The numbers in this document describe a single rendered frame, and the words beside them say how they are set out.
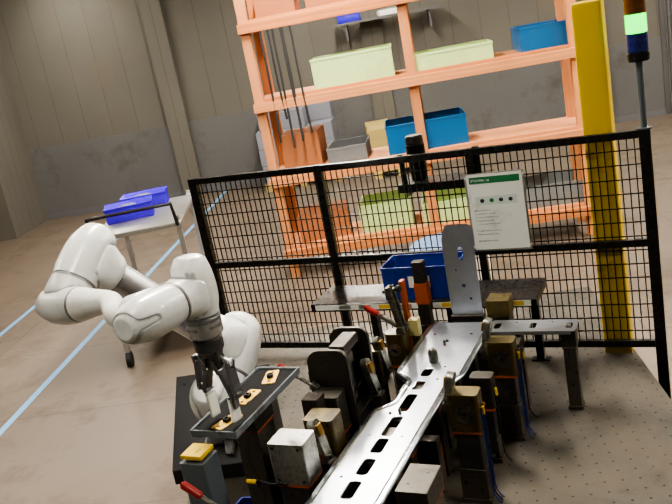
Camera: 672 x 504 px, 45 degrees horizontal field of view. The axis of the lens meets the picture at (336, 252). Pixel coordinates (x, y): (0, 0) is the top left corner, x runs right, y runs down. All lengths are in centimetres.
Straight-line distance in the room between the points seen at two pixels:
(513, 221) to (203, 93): 950
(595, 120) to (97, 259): 175
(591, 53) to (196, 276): 165
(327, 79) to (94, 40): 638
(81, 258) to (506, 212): 155
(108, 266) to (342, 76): 460
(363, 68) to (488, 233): 385
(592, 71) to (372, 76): 399
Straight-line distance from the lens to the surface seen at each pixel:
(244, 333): 271
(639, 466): 258
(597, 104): 299
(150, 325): 185
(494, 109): 1206
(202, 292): 195
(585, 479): 253
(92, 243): 245
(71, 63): 1281
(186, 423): 291
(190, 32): 1225
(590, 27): 297
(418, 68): 678
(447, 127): 686
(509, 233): 311
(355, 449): 220
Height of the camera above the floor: 208
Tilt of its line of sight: 16 degrees down
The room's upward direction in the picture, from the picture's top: 11 degrees counter-clockwise
